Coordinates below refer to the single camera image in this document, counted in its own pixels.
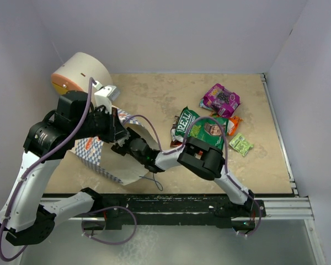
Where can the checkered paper bag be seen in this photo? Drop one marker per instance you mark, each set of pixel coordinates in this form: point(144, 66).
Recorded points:
point(98, 156)

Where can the purple snack packet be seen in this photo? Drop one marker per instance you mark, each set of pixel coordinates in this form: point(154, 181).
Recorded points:
point(221, 100)

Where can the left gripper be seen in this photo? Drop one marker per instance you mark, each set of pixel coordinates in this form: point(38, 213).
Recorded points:
point(116, 130)

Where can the white cylindrical container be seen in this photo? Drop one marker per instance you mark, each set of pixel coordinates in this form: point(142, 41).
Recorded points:
point(75, 73)

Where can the orange snack packet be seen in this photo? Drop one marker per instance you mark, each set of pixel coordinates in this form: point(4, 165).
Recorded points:
point(233, 124)

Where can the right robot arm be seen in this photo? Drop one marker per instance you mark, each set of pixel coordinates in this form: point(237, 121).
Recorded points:
point(199, 157)

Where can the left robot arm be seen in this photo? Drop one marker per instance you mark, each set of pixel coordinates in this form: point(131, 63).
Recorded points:
point(23, 219)

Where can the teal snack packet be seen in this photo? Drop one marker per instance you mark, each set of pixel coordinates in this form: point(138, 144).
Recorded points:
point(203, 105)

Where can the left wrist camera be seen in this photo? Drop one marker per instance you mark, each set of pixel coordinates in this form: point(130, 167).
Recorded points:
point(104, 95)

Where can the dark brown snack packet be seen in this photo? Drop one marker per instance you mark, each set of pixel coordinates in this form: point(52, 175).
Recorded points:
point(176, 140)

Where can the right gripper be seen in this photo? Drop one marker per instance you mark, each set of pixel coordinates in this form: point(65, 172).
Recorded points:
point(122, 149)

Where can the green Real chips bag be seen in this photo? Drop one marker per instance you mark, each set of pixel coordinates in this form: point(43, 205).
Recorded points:
point(205, 129)

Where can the green snack packet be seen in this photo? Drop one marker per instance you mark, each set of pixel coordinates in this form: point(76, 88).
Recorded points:
point(240, 144)

